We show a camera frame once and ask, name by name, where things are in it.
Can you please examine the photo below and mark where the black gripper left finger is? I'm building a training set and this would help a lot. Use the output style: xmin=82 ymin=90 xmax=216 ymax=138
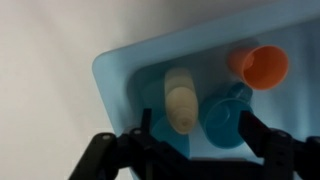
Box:
xmin=68 ymin=108 xmax=201 ymax=180

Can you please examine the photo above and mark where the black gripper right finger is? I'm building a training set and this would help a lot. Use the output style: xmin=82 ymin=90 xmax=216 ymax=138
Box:
xmin=238 ymin=110 xmax=320 ymax=180

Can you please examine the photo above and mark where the white plastic bottle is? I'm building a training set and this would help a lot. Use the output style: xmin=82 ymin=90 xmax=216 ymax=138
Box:
xmin=163 ymin=67 xmax=199 ymax=135

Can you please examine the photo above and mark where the light blue toy sink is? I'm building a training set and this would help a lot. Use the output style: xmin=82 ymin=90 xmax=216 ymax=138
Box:
xmin=92 ymin=4 xmax=320 ymax=180

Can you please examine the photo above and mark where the blue toy cup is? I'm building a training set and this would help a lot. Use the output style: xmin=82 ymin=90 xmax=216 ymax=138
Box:
xmin=198 ymin=82 xmax=254 ymax=149

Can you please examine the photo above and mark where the small orange toy cup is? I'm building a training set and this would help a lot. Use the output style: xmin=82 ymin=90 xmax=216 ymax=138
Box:
xmin=227 ymin=45 xmax=290 ymax=91

